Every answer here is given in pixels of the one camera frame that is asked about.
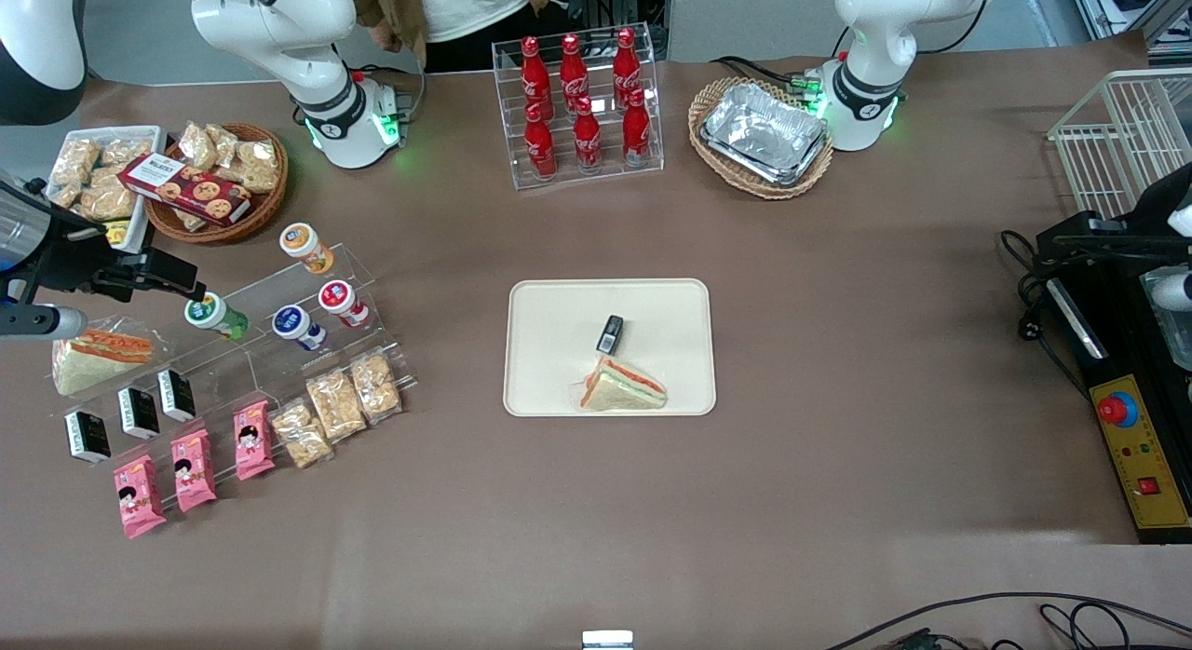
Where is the cream plastic tray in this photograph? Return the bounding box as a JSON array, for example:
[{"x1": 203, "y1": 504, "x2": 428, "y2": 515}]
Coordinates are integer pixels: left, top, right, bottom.
[{"x1": 503, "y1": 278, "x2": 717, "y2": 417}]

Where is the red gum bottle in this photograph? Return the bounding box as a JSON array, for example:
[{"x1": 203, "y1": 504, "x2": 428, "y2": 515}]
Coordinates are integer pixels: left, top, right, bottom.
[{"x1": 318, "y1": 279, "x2": 371, "y2": 330}]

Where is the red cola bottle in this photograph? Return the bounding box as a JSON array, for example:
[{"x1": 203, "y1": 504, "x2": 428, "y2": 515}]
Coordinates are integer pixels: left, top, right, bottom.
[
  {"x1": 612, "y1": 28, "x2": 643, "y2": 106},
  {"x1": 622, "y1": 88, "x2": 653, "y2": 167},
  {"x1": 559, "y1": 34, "x2": 590, "y2": 111},
  {"x1": 524, "y1": 103, "x2": 558, "y2": 181},
  {"x1": 573, "y1": 96, "x2": 603, "y2": 172},
  {"x1": 520, "y1": 35, "x2": 552, "y2": 120}
]

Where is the blue gum bottle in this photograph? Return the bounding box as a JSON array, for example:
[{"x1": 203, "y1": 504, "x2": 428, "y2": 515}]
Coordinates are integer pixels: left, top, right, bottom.
[{"x1": 272, "y1": 305, "x2": 327, "y2": 351}]

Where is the clear acrylic display stand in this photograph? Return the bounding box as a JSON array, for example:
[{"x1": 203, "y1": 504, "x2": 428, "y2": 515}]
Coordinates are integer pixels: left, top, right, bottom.
[{"x1": 51, "y1": 243, "x2": 417, "y2": 507}]

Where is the black base cable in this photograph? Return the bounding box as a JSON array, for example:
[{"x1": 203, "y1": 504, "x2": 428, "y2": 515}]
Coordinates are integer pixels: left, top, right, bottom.
[
  {"x1": 712, "y1": 56, "x2": 822, "y2": 98},
  {"x1": 349, "y1": 65, "x2": 429, "y2": 122}
]

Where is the oval tan wicker basket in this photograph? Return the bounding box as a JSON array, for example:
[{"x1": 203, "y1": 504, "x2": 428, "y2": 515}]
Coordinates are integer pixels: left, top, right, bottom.
[{"x1": 688, "y1": 76, "x2": 834, "y2": 200}]

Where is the clear cracker snack pack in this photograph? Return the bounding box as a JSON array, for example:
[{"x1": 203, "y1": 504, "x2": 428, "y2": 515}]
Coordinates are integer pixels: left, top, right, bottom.
[
  {"x1": 305, "y1": 369, "x2": 367, "y2": 443},
  {"x1": 270, "y1": 399, "x2": 333, "y2": 469},
  {"x1": 351, "y1": 350, "x2": 403, "y2": 423}
]

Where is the long black cable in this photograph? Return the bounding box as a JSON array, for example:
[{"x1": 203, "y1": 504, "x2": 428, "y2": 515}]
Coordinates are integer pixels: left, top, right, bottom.
[{"x1": 824, "y1": 591, "x2": 1192, "y2": 650}]

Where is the green gum bottle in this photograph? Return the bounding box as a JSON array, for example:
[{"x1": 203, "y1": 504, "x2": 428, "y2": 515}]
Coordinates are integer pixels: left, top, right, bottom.
[{"x1": 184, "y1": 291, "x2": 249, "y2": 342}]

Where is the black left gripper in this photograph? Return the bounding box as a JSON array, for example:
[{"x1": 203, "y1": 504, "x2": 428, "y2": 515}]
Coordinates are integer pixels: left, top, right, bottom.
[{"x1": 1036, "y1": 163, "x2": 1192, "y2": 260}]

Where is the orange gum bottle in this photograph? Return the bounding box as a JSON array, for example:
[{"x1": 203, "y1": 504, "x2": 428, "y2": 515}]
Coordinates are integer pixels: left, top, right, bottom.
[{"x1": 279, "y1": 223, "x2": 334, "y2": 276}]

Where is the round brown wicker basket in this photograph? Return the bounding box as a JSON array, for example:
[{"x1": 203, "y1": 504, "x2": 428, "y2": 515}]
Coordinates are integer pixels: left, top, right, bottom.
[{"x1": 144, "y1": 122, "x2": 290, "y2": 245}]

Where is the silver foil tray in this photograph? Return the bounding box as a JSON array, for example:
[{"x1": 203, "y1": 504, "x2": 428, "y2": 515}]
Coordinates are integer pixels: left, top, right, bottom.
[{"x1": 700, "y1": 82, "x2": 830, "y2": 187}]

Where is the red cookie box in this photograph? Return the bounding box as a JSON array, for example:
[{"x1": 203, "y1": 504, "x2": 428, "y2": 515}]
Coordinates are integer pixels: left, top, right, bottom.
[{"x1": 117, "y1": 153, "x2": 253, "y2": 226}]

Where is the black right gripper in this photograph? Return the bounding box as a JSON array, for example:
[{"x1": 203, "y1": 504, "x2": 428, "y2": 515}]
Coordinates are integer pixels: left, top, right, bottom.
[{"x1": 23, "y1": 177, "x2": 208, "y2": 303}]

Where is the clear cracker snack bag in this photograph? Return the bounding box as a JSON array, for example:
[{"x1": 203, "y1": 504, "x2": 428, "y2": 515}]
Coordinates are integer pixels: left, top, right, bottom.
[
  {"x1": 98, "y1": 138, "x2": 156, "y2": 169},
  {"x1": 51, "y1": 140, "x2": 100, "y2": 186},
  {"x1": 179, "y1": 121, "x2": 220, "y2": 172},
  {"x1": 79, "y1": 170, "x2": 138, "y2": 223},
  {"x1": 205, "y1": 124, "x2": 241, "y2": 169},
  {"x1": 233, "y1": 140, "x2": 281, "y2": 194}
]

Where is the white wire basket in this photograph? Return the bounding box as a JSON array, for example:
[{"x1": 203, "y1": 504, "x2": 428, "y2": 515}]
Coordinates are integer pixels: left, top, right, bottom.
[{"x1": 1048, "y1": 68, "x2": 1192, "y2": 223}]

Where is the wrapped triangle sandwich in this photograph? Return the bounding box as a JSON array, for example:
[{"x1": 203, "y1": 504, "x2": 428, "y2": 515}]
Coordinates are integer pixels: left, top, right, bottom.
[
  {"x1": 579, "y1": 356, "x2": 669, "y2": 413},
  {"x1": 51, "y1": 324, "x2": 156, "y2": 397}
]

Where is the pink snack pack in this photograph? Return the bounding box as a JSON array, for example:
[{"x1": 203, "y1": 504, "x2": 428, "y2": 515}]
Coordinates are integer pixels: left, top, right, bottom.
[
  {"x1": 233, "y1": 400, "x2": 277, "y2": 481},
  {"x1": 170, "y1": 428, "x2": 218, "y2": 513},
  {"x1": 113, "y1": 454, "x2": 168, "y2": 539}
]

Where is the black yellow control box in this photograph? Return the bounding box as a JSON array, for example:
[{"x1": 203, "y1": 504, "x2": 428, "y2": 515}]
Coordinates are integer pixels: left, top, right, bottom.
[{"x1": 1041, "y1": 250, "x2": 1192, "y2": 545}]

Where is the white rectangular bin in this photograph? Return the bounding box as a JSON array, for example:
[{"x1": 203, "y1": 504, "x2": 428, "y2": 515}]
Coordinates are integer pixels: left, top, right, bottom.
[{"x1": 44, "y1": 126, "x2": 167, "y2": 255}]

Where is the black cable with plug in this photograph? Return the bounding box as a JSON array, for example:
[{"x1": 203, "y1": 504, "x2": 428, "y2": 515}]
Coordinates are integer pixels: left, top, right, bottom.
[{"x1": 998, "y1": 229, "x2": 1092, "y2": 401}]

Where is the aluminium frame rack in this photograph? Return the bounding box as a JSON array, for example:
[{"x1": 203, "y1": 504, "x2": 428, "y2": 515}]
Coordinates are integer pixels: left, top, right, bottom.
[{"x1": 1066, "y1": 0, "x2": 1192, "y2": 69}]

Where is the clear acrylic bottle rack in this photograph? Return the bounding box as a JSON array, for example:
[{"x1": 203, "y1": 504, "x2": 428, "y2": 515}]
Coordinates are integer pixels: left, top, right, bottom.
[{"x1": 492, "y1": 21, "x2": 665, "y2": 193}]

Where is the person in background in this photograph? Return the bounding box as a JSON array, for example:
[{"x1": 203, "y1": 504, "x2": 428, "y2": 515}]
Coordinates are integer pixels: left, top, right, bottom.
[{"x1": 340, "y1": 0, "x2": 578, "y2": 74}]

